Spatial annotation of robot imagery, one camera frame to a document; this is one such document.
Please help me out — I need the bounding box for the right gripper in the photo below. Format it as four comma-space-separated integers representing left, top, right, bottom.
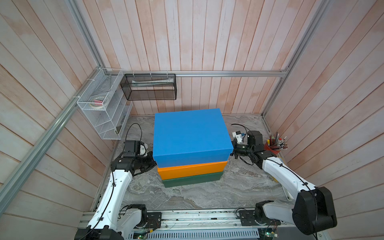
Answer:
218, 139, 254, 159

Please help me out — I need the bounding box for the orange shoebox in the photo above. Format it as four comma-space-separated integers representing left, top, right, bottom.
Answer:
158, 161, 228, 180

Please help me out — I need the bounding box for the blue shoebox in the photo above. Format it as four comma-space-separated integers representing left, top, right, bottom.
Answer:
153, 109, 233, 168

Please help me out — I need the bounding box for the green shoebox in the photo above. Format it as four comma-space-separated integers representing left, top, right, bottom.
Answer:
162, 172, 224, 188

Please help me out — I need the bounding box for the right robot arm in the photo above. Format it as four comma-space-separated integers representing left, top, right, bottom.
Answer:
232, 131, 338, 237

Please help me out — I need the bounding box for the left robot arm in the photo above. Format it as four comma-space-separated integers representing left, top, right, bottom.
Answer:
74, 140, 157, 240

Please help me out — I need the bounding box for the red pencil cup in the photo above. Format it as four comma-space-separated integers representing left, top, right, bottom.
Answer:
264, 143, 283, 155

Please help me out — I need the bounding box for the pencils bundle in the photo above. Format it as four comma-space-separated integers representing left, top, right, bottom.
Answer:
266, 132, 289, 151

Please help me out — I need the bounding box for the tape roll in rack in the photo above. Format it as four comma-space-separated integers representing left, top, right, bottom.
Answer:
89, 95, 109, 110

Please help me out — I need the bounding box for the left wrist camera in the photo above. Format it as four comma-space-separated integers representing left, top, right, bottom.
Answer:
139, 142, 148, 156

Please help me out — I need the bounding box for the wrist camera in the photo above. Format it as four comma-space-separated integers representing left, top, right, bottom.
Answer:
232, 131, 246, 144
139, 142, 148, 156

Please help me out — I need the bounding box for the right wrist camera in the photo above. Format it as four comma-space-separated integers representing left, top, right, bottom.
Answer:
232, 131, 246, 144

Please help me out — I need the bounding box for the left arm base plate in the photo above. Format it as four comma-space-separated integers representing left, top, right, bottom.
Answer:
147, 212, 162, 230

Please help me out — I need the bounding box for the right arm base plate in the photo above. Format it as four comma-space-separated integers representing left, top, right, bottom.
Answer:
235, 208, 282, 227

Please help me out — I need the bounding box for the white wire shelf rack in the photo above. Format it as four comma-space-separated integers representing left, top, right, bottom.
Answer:
77, 68, 133, 140

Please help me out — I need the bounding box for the black mesh wall basket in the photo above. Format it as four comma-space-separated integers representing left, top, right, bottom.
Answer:
120, 73, 178, 101

